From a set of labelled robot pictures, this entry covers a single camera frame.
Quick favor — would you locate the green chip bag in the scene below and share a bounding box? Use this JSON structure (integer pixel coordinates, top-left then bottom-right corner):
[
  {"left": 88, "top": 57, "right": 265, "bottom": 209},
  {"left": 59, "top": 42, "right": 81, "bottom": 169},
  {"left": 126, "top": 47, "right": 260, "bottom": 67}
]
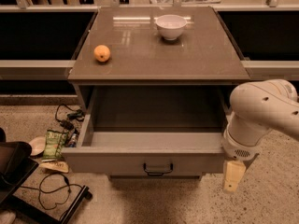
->
[{"left": 42, "top": 130, "right": 68, "bottom": 161}]

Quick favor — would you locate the white ceramic bowl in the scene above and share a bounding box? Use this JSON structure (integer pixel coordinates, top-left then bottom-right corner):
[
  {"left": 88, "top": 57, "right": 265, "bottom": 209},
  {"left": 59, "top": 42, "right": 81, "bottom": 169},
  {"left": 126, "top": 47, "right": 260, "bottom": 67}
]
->
[{"left": 155, "top": 15, "right": 187, "bottom": 40}]

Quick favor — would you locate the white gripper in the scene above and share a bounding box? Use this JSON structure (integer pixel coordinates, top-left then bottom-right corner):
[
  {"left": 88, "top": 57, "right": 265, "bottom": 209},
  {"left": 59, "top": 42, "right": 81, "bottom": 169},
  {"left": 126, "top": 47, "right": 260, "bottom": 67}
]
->
[{"left": 221, "top": 128, "right": 263, "bottom": 193}]

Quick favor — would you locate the white paper plate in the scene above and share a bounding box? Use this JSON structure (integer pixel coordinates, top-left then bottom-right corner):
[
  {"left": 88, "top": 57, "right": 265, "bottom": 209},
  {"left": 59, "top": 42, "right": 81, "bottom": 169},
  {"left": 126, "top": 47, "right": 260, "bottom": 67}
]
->
[{"left": 29, "top": 136, "right": 46, "bottom": 156}]

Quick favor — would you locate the yellow flat package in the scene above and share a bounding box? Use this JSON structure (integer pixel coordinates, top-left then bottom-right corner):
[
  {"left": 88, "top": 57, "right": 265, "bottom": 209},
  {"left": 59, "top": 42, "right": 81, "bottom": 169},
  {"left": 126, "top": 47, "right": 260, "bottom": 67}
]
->
[{"left": 40, "top": 161, "right": 69, "bottom": 174}]

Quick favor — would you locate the orange fruit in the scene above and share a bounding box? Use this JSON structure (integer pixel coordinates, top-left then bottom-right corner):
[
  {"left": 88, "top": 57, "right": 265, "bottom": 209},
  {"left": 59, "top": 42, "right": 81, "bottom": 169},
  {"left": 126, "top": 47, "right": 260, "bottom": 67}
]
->
[{"left": 93, "top": 45, "right": 110, "bottom": 63}]

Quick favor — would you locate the black power adapter cable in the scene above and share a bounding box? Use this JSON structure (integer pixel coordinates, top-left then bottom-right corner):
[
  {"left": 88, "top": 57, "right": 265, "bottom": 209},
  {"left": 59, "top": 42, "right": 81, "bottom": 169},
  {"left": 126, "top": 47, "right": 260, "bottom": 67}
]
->
[{"left": 54, "top": 104, "right": 86, "bottom": 132}]

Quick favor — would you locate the grey drawer cabinet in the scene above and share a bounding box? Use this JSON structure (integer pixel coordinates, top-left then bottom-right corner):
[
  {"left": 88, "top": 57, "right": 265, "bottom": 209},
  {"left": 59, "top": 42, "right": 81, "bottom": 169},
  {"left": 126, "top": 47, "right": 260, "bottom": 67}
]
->
[{"left": 67, "top": 6, "right": 251, "bottom": 181}]

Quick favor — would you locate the black chair base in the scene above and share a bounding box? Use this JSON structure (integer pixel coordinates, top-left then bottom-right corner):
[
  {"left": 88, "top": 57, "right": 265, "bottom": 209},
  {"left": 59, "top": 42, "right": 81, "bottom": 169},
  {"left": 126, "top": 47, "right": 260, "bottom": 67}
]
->
[{"left": 0, "top": 128, "right": 93, "bottom": 224}]

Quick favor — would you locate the grey top drawer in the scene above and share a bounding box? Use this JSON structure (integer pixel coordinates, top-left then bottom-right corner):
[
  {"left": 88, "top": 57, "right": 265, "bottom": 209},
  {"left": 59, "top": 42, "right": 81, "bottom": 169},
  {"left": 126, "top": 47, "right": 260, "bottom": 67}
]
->
[{"left": 63, "top": 86, "right": 227, "bottom": 178}]

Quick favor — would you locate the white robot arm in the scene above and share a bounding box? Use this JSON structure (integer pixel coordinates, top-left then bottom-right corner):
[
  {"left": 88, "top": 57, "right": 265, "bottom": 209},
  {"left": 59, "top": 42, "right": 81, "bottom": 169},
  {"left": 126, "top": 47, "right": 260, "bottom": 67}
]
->
[{"left": 221, "top": 79, "right": 299, "bottom": 193}]

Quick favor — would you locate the black floor cable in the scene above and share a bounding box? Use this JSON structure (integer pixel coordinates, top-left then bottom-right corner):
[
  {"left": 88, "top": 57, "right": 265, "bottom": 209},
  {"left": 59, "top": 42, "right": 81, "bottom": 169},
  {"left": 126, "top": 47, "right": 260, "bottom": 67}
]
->
[{"left": 20, "top": 172, "right": 85, "bottom": 221}]

